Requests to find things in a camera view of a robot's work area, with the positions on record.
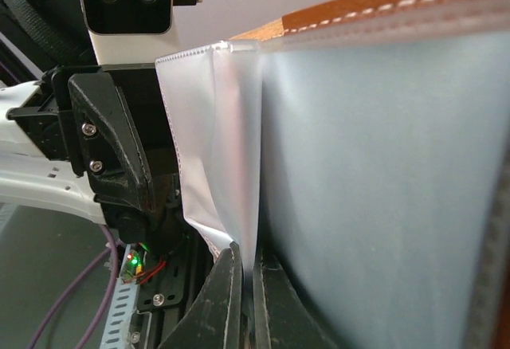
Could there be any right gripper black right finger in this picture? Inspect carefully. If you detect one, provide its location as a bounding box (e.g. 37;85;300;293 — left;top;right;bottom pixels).
253;251;338;349

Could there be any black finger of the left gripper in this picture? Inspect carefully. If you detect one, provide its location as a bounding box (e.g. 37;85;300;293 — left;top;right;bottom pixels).
68;73;156;210

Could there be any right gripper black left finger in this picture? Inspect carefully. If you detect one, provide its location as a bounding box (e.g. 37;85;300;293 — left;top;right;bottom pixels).
159;242;243;349

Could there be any brown leather card holder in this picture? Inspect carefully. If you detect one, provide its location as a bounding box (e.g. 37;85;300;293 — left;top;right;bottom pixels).
156;0;509;348

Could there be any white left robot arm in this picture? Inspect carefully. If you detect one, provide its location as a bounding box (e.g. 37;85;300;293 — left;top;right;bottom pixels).
1;0;190;257

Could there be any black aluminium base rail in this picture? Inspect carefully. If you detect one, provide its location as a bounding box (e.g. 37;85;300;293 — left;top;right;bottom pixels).
129;231;213;348

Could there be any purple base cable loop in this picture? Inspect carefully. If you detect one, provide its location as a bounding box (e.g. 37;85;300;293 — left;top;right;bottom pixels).
25;225;123;349

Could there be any white slotted cable duct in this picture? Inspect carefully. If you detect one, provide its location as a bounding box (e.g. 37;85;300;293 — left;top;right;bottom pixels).
99;245;141;349

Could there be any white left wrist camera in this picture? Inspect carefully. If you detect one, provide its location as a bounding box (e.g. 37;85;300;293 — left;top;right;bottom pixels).
80;0;179;65

